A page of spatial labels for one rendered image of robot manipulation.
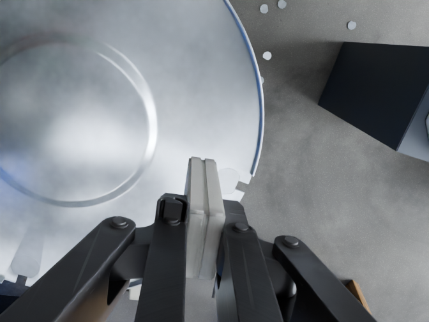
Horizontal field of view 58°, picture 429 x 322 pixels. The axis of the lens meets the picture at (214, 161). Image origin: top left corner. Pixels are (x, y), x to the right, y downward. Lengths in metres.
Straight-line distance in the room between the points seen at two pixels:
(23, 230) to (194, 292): 1.03
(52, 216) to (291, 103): 0.87
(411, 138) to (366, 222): 0.62
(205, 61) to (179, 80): 0.02
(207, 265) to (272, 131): 0.97
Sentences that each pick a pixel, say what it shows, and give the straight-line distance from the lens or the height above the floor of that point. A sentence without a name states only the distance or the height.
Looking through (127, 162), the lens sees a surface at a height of 0.79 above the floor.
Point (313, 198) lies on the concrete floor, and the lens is 1.22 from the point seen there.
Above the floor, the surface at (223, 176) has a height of 0.78.
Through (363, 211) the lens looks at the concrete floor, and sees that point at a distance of 1.29.
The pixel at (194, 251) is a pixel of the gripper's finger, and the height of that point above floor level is 0.93.
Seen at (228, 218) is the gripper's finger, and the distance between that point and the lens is 0.17.
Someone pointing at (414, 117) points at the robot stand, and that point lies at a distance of 0.73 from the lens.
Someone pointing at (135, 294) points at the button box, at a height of 0.63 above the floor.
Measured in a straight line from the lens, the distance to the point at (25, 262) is 0.36.
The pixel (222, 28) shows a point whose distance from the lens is 0.29.
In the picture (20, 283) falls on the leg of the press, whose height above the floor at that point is 0.64.
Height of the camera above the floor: 1.07
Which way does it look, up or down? 71 degrees down
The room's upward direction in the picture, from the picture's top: 172 degrees clockwise
